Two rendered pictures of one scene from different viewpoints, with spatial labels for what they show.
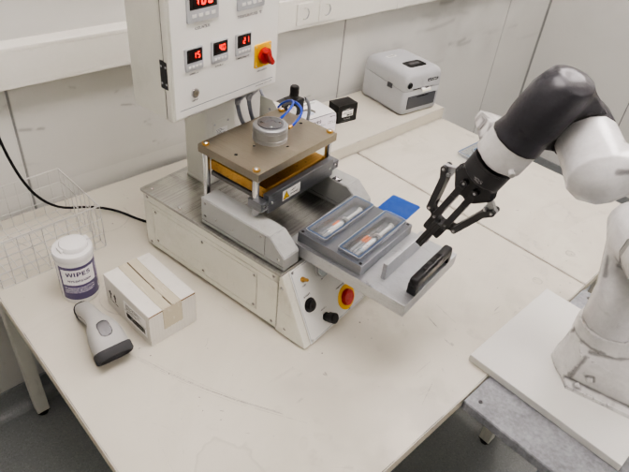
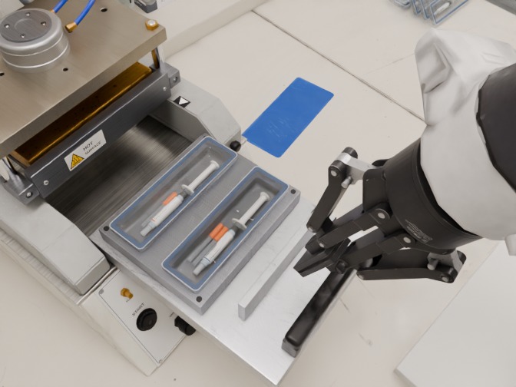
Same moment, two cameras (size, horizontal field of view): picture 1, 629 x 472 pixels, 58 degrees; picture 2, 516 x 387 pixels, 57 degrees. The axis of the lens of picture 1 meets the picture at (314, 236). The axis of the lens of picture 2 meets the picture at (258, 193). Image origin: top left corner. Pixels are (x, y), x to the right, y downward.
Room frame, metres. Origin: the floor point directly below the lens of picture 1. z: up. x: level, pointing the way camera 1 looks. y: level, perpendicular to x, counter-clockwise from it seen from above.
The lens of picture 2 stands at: (0.66, -0.16, 1.50)
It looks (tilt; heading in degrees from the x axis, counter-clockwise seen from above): 55 degrees down; 0
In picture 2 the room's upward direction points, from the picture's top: 3 degrees clockwise
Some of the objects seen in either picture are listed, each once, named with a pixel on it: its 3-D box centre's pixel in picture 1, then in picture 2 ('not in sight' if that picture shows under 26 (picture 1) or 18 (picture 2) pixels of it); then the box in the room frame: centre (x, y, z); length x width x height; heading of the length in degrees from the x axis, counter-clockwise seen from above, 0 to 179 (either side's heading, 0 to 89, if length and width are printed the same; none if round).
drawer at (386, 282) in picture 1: (373, 245); (233, 239); (0.96, -0.13, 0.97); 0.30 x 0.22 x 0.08; 55
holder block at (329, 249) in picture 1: (356, 232); (203, 214); (0.99, -0.09, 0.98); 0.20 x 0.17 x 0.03; 145
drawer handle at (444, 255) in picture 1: (430, 269); (326, 295); (0.88, -0.24, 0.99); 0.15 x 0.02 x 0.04; 145
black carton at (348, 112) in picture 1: (343, 110); not in sight; (1.93, -0.05, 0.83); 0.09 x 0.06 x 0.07; 129
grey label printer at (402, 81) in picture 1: (402, 80); not in sight; (2.15, -0.27, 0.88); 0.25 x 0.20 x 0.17; 41
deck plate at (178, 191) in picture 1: (256, 199); (64, 137); (1.15, 0.15, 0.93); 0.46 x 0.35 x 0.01; 55
